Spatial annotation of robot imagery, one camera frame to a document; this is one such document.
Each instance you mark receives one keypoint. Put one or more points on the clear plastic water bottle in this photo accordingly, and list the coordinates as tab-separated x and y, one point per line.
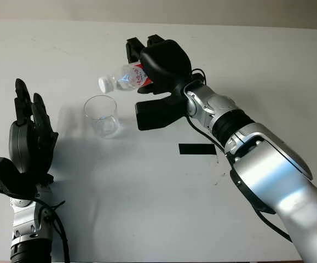
125	79

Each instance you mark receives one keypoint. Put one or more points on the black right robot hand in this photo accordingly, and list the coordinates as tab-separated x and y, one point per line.
166	63

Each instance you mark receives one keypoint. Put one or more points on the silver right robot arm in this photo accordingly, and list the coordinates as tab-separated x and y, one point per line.
267	164

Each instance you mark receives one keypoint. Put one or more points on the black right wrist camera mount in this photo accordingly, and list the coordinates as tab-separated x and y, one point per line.
158	113

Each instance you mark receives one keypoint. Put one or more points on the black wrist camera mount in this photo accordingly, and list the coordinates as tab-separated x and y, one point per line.
158	113
2	175

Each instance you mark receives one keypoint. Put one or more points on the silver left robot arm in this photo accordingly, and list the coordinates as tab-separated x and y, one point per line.
26	224

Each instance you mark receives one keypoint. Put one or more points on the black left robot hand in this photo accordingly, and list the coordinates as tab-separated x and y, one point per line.
24	145

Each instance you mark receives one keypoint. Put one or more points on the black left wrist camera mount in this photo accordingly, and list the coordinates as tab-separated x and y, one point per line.
2	175

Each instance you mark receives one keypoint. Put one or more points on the clear glass cup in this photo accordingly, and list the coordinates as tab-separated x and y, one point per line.
102	119

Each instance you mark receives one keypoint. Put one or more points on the black tape strip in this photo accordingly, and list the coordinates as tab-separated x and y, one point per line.
196	149

